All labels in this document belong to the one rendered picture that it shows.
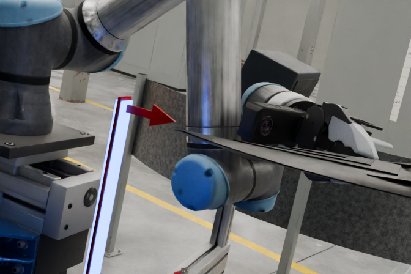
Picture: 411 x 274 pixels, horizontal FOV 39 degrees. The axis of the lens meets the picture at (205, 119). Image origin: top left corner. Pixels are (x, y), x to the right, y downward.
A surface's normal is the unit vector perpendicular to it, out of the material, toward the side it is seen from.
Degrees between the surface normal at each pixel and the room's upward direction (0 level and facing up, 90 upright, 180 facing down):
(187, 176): 90
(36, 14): 88
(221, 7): 79
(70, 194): 90
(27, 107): 73
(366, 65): 90
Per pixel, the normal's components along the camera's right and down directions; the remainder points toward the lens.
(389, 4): -0.60, 0.01
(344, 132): -0.92, -0.26
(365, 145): -0.41, -0.61
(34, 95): 0.77, -0.04
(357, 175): 0.16, -0.96
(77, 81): 0.78, 0.25
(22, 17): 0.24, 0.17
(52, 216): -0.42, 0.07
